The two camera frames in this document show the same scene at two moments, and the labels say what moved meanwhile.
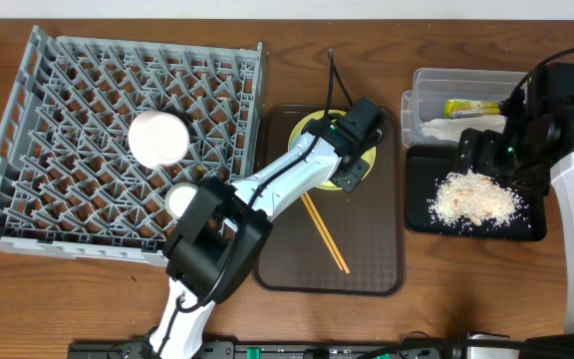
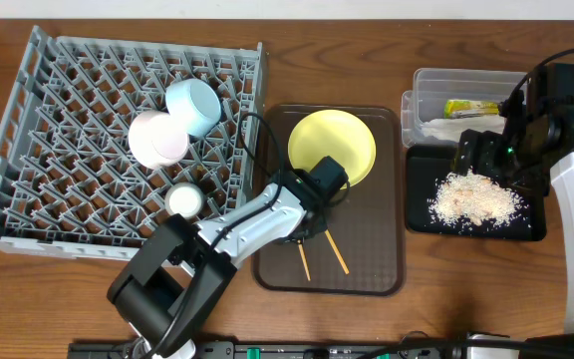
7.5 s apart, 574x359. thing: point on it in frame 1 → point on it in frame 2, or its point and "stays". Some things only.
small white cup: [178, 196] stays
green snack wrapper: [463, 108] stays
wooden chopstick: [323, 234] → [306, 268]
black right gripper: [487, 143] stays
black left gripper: [352, 177] → [309, 231]
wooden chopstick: [329, 235] stays
